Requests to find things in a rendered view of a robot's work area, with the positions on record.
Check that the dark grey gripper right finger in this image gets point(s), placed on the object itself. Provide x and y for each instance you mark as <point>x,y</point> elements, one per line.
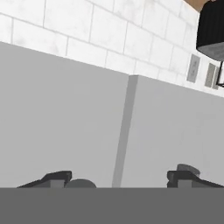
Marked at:
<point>182,176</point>

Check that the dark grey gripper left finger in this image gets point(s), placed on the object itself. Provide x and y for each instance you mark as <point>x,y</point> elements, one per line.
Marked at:
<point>55,178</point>

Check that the grey round knob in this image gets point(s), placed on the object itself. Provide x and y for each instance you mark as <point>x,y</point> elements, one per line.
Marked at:
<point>188,168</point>
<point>80,183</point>

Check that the black range hood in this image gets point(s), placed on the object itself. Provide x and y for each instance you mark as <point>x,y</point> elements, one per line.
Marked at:
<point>211,29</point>

